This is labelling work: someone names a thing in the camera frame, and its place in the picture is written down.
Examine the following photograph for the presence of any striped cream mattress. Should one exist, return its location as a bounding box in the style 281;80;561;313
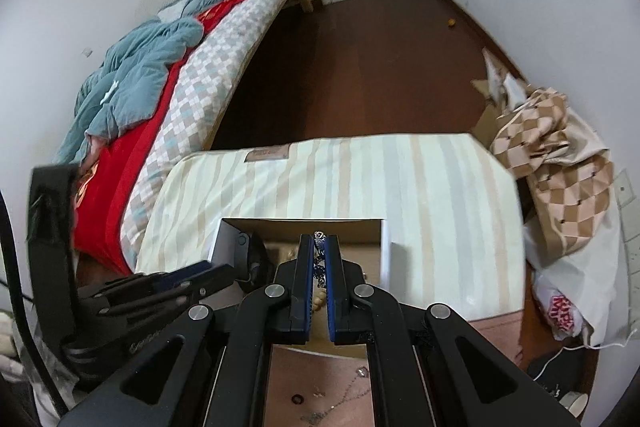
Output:
135;133;527;323

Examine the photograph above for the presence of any white cable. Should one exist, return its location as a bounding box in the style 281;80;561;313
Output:
532;337;632;383

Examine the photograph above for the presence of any silver chain bracelet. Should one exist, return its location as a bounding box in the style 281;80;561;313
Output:
311;231;330;290

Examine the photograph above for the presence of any brown checkered cloth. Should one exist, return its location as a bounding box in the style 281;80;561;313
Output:
490;88;616;260

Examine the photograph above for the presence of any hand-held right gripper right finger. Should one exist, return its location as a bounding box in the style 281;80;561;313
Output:
325;237;584;427

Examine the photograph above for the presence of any red blanket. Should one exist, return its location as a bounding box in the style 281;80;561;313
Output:
70;0;273;275

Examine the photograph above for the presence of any white plastic bag red print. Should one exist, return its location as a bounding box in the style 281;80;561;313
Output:
522;107;628;350

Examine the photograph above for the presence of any white tape roll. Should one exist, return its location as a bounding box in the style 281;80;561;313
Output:
559;391;590;420

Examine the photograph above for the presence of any black cable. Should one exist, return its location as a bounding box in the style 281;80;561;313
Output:
0;189;68;413

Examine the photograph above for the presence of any checkered bed sheet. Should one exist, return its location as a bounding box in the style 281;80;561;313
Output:
120;0;301;270

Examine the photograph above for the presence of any blue-grey quilt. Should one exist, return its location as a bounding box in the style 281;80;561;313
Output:
52;0;301;165

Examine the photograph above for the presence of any thin silver necklace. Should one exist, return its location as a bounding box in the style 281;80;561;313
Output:
299;384;362;427

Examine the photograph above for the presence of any white cardboard box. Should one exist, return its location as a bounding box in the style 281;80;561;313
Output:
209;217;471;323

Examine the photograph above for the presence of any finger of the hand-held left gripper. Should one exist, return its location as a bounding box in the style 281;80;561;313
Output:
127;260;238;303
75;284;211;319

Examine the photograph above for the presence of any pink mat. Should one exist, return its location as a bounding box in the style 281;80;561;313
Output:
262;307;527;427

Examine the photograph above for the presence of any torn cardboard box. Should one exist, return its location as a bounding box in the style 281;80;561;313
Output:
470;48;533;152

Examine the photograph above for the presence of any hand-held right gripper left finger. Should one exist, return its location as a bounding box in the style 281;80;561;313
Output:
57;234;316;427

